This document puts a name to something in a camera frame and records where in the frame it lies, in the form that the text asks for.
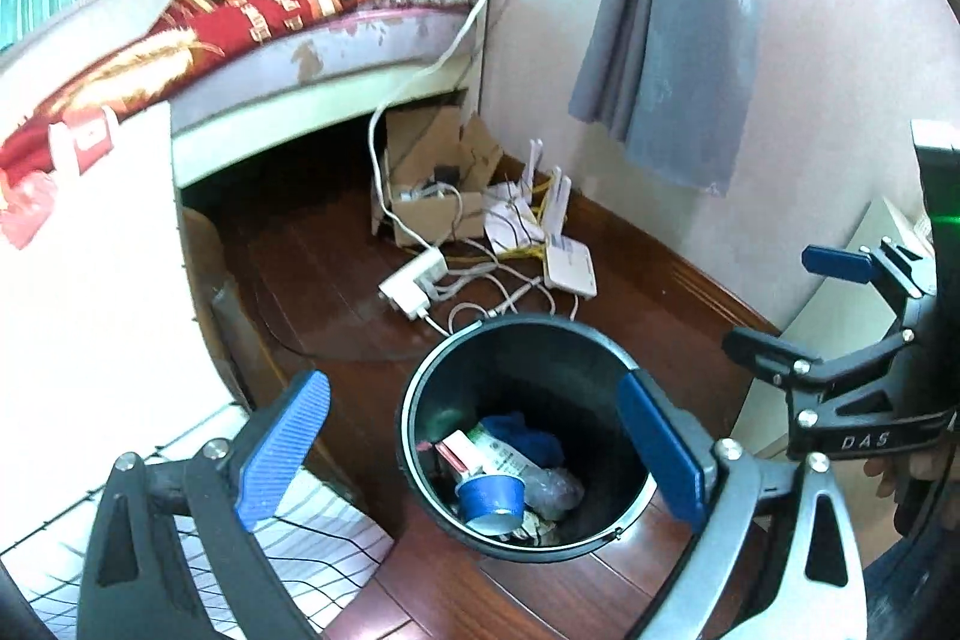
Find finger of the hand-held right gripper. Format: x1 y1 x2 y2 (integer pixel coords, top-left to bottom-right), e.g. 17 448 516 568
722 326 913 395
801 241 940 313

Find red plastic bag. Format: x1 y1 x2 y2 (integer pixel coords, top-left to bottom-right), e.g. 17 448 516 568
0 167 61 251

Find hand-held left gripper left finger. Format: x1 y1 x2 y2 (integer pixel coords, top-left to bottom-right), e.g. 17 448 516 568
79 370 331 640

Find green white carton box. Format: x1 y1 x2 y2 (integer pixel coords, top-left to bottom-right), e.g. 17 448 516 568
469 426 541 480

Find blue cloth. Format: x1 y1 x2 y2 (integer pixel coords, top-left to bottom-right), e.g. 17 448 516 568
480 413 563 465

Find open cardboard box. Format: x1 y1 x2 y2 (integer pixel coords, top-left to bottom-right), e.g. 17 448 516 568
371 104 503 247

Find grey stained mattress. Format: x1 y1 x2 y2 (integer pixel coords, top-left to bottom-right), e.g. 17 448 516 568
169 0 485 131

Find white power strip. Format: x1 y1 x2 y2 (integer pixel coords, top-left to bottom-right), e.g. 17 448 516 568
379 248 449 319

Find red paper cup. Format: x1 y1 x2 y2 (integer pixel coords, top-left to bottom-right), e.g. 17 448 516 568
49 104 121 176

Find person's right hand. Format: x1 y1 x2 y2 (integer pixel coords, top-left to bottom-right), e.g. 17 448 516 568
862 456 908 498

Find white router with antennas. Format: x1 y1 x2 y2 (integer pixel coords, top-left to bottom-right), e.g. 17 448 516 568
523 139 572 238

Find crumpled white paper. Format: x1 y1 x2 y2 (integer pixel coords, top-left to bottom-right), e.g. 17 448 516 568
484 182 542 253

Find white grid tablecloth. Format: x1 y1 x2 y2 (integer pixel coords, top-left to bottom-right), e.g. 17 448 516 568
0 100 395 633

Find red white carton box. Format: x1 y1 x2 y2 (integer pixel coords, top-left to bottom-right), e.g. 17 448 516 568
437 430 488 480

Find white flat modem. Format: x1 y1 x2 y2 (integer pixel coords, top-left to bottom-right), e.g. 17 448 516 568
544 235 599 298

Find white cabinet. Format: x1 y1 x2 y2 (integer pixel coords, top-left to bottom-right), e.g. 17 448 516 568
731 197 938 461

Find blue grey curtain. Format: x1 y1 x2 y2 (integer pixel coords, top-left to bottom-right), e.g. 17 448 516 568
568 0 762 196

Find clear plastic bag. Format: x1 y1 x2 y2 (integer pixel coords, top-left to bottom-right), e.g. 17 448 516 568
521 464 586 513

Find black trash bin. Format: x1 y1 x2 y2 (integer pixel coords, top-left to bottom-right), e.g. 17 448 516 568
397 315 665 564

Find blue paper cup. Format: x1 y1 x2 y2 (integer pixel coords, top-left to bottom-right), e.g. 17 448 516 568
456 471 526 532

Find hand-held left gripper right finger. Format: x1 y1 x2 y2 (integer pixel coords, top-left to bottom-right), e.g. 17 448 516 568
616 368 871 640

